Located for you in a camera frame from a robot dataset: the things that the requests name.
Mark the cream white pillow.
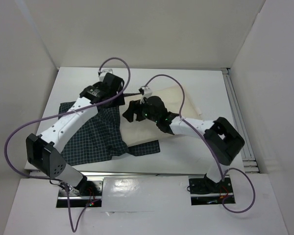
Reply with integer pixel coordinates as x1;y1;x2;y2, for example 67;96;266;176
119;85;202;146

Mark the dark checkered pillowcase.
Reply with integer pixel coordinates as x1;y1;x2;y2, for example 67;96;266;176
61;107;160;166

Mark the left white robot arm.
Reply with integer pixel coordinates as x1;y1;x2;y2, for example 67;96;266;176
25;71;125;195

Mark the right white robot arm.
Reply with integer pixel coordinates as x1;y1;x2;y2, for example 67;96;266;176
122;96;245;193

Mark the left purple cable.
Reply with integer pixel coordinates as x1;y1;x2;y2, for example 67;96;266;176
4;57;131;233

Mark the purple cable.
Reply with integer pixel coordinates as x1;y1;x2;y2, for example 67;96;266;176
144;74;257;214
4;57;131;233

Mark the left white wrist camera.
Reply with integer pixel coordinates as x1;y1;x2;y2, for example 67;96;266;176
98;69;113;82

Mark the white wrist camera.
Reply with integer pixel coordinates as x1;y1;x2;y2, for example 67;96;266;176
139;86;152;104
98;69;113;82

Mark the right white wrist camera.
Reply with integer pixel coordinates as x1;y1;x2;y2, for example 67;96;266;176
139;86;152;104

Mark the aluminium front rail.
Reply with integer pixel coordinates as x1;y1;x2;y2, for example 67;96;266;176
81;171;204;178

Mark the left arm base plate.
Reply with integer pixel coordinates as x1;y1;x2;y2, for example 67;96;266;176
56;177;103;208

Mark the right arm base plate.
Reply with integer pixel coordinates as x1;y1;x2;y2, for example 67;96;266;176
186;175;236;206

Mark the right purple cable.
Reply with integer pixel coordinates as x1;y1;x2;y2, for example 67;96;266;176
144;74;257;214

